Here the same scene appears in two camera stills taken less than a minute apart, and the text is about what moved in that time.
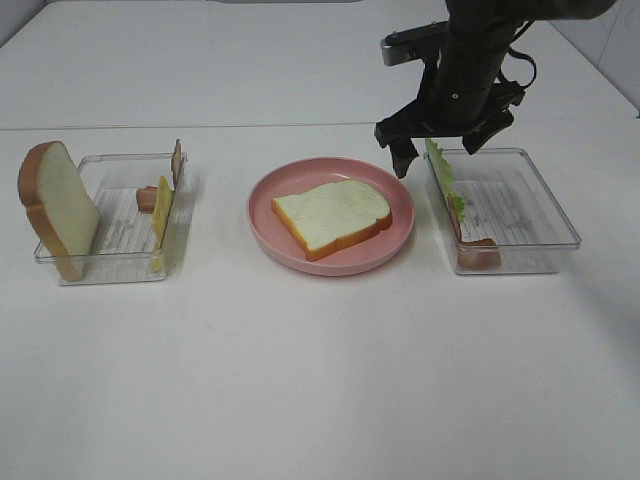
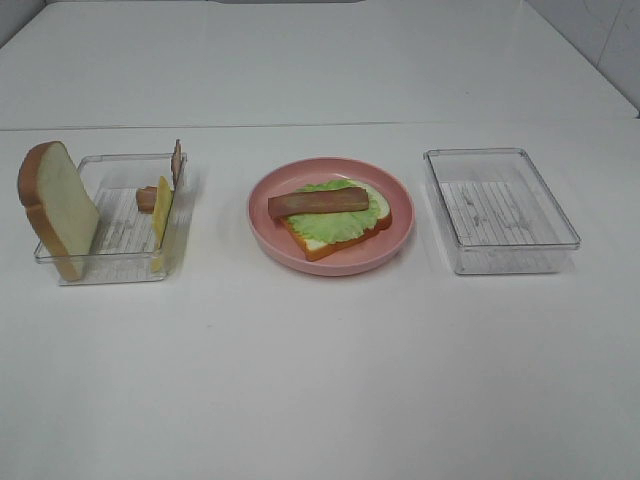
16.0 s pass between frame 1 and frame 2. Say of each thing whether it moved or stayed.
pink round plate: stayed
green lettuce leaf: moved
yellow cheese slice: stayed
